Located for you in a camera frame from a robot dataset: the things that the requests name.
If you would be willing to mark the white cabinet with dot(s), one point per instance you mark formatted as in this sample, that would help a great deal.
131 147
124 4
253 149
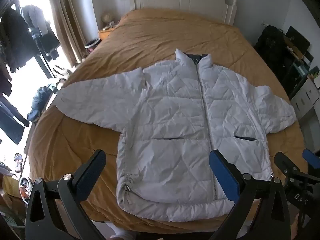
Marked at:
305 95

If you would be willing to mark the brown curtain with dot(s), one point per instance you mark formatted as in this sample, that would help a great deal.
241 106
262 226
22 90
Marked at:
67 17

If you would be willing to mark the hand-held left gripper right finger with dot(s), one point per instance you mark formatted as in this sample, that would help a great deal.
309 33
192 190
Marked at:
225 177

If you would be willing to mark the wooden nightstand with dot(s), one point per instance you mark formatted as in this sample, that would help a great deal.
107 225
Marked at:
106 33

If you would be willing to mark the bed with orange bedspread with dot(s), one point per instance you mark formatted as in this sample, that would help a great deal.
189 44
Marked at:
140 42

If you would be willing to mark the black backpack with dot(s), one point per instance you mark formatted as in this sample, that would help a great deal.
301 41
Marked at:
270 46

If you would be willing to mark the white puffer jacket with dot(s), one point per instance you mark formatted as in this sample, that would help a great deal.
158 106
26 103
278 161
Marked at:
180 120

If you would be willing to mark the hanging dark clothes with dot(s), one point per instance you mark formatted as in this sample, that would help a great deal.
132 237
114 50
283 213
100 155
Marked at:
27 35

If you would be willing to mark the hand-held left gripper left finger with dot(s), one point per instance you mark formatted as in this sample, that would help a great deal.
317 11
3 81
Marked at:
83 180

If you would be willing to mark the dark blue jacket pile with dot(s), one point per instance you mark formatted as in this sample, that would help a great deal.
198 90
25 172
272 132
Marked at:
37 102

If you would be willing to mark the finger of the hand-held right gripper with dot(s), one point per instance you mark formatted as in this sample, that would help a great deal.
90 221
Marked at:
311 158
285 165

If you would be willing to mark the round white laundry basket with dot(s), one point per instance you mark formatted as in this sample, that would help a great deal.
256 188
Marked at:
92 43

